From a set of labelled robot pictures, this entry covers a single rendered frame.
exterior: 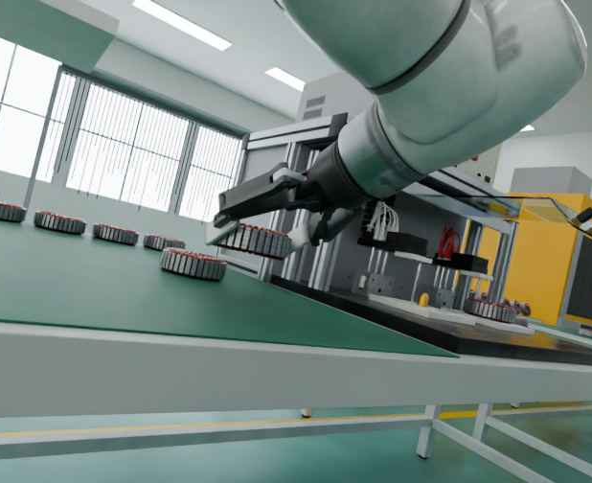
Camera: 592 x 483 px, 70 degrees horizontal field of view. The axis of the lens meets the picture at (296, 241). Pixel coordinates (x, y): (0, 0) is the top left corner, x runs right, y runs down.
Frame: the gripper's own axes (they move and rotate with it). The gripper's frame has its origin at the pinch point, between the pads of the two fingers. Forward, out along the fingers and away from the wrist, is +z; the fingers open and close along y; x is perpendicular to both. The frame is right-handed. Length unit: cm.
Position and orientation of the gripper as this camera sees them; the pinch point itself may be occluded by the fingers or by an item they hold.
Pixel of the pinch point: (251, 239)
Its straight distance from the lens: 58.9
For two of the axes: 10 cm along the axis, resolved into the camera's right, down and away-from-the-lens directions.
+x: -1.3, -9.0, 4.2
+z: -6.6, 3.9, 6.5
